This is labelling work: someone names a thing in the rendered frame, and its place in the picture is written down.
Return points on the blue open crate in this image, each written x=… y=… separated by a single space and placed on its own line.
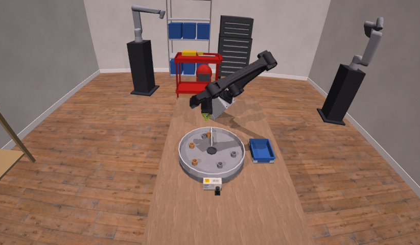
x=261 y=150

